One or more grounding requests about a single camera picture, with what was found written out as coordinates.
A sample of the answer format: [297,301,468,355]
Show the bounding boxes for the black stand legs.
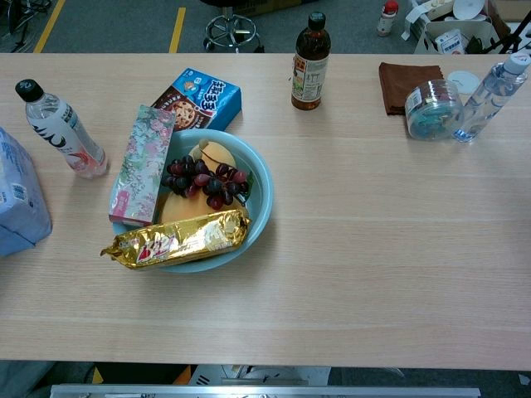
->
[0,0,53,53]

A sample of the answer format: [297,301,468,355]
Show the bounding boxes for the purple artificial grape bunch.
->
[160,155,255,211]

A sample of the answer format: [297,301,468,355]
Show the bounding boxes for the blue chocolate cookie box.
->
[151,67,242,132]

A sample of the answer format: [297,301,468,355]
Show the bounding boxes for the gold foil biscuit pack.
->
[100,209,252,270]

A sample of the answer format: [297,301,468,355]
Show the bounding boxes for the black tripod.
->
[468,22,531,55]

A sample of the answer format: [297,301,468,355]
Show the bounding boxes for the clear drink bottle black cap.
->
[15,78,110,179]

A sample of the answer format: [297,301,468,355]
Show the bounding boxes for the white round bowl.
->
[451,0,486,20]

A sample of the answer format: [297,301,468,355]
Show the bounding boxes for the light blue plastic bowl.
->
[111,128,274,274]

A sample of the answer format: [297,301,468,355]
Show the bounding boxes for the clear water bottle white cap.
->
[451,52,531,144]

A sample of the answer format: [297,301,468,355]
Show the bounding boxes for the white round lid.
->
[446,70,482,95]

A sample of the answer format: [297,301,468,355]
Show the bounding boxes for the yellow plush dinosaur toy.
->
[159,139,250,225]

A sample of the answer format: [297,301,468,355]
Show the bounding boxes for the white cardboard box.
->
[414,19,499,55]

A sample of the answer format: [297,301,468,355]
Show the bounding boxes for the clear round plastic jar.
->
[404,79,465,140]

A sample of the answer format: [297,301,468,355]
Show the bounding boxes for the chrome stool base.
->
[202,0,265,53]

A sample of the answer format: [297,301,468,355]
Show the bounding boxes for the floral toothpaste box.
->
[108,104,177,227]

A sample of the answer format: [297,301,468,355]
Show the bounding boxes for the blue tissue pack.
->
[0,126,53,258]

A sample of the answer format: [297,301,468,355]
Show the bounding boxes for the red and white bottle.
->
[376,0,400,37]

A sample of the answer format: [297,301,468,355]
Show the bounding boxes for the brown tea bottle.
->
[290,11,332,111]

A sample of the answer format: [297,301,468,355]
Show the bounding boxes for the brown folded cloth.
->
[378,61,445,116]

